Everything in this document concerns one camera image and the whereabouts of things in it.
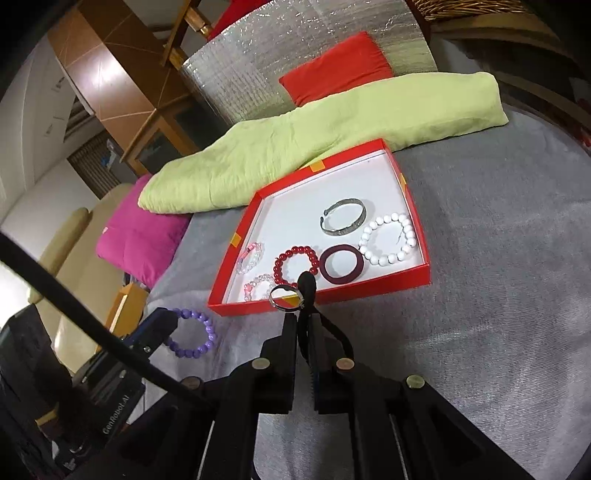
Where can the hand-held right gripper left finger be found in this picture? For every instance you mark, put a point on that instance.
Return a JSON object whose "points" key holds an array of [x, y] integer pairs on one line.
{"points": [[288, 346]]}

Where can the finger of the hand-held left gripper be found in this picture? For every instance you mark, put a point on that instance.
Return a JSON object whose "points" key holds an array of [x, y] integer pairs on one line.
{"points": [[152, 327]]}

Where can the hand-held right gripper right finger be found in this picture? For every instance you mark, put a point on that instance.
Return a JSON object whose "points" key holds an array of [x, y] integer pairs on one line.
{"points": [[318, 369]]}

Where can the red cardboard box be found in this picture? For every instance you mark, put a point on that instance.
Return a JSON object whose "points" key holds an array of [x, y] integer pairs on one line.
{"points": [[406, 279]]}

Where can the silver cuff bangle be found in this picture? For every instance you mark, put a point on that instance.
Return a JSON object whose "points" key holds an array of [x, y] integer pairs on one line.
{"points": [[341, 230]]}

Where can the orange box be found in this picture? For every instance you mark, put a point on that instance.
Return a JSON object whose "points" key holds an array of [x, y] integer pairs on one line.
{"points": [[134, 309]]}

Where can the dark maroon bangle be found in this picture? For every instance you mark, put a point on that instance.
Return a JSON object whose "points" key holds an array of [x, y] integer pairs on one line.
{"points": [[325, 272]]}

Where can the magenta cushion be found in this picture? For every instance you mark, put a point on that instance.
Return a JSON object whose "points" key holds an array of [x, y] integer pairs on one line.
{"points": [[138, 235]]}

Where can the beige sofa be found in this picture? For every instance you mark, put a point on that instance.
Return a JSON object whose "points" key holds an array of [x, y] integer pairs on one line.
{"points": [[74, 258]]}

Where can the brown lattice panel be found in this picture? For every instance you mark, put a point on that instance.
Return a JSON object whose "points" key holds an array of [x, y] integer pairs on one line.
{"points": [[99, 166]]}

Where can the light green pillow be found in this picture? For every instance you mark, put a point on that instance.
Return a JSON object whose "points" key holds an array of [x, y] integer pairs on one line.
{"points": [[323, 134]]}

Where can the wooden cabinet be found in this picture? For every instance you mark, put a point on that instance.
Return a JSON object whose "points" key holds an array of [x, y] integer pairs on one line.
{"points": [[115, 78]]}

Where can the red cushion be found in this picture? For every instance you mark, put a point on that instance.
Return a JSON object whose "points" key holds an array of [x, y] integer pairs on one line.
{"points": [[235, 16], [341, 69]]}

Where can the silver foil mat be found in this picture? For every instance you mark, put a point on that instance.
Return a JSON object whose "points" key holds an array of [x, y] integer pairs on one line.
{"points": [[277, 60]]}

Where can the wicker basket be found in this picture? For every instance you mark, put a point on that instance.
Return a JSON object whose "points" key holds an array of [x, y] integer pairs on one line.
{"points": [[471, 9]]}

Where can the dark wooden furniture frame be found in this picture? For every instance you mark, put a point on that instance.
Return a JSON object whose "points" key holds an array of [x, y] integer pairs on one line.
{"points": [[531, 55]]}

